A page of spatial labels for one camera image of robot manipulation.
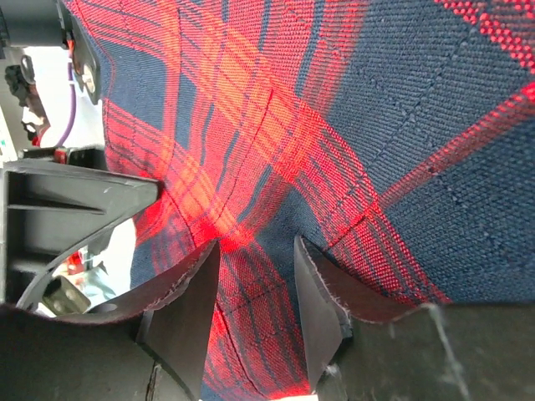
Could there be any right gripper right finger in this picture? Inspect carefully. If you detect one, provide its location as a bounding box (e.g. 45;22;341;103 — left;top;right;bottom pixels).
294;237;534;400

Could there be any red plaid pleated skirt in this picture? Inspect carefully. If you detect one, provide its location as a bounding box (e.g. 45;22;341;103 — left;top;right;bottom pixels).
66;1;534;400

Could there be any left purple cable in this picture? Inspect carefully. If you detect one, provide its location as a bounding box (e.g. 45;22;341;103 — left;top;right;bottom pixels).
53;62;80;150

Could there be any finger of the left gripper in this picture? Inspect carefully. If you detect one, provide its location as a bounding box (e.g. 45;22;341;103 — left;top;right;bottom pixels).
1;160;159;311

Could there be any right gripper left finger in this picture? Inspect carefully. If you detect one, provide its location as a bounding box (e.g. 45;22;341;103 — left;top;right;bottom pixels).
1;241;220;400

